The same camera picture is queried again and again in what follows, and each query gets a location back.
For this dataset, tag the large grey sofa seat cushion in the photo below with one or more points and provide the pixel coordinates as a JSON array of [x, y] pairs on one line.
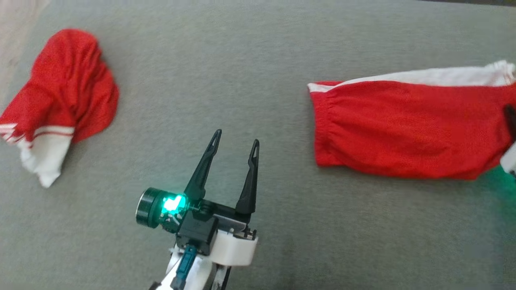
[[258, 60]]

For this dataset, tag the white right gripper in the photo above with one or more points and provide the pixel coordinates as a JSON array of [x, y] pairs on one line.
[[511, 159]]

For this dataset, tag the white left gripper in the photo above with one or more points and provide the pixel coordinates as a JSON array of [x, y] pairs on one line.
[[238, 247]]

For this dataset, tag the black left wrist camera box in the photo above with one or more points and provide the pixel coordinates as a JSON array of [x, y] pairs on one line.
[[197, 233]]

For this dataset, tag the red and white shirt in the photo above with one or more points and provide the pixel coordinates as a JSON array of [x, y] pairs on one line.
[[68, 80]]

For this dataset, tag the red shorts white side stripe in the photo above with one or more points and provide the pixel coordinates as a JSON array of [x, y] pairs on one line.
[[403, 129]]

